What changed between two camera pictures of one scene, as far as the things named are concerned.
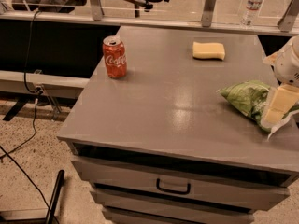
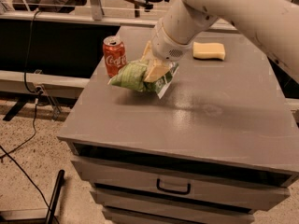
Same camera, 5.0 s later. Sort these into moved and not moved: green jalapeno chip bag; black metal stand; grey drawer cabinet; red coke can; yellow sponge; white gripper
Moved: white gripper; green jalapeno chip bag
Not moved: black metal stand; yellow sponge; red coke can; grey drawer cabinet
